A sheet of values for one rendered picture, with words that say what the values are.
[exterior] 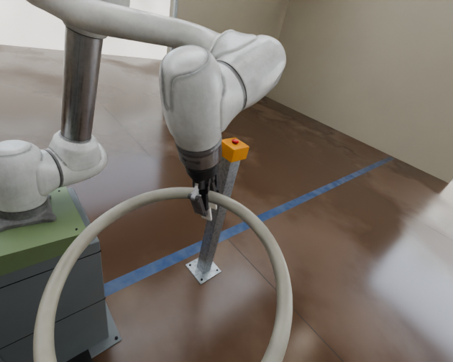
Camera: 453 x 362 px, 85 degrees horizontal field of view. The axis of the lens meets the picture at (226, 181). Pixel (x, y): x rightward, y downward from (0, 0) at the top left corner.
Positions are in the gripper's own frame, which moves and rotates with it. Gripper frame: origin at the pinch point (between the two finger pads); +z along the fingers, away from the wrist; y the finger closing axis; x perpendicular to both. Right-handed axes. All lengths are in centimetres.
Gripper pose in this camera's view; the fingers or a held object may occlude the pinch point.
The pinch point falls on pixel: (208, 207)
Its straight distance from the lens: 68.8
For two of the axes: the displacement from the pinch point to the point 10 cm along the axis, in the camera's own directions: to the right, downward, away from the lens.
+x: 9.4, 2.6, -2.2
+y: -3.4, 7.5, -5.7
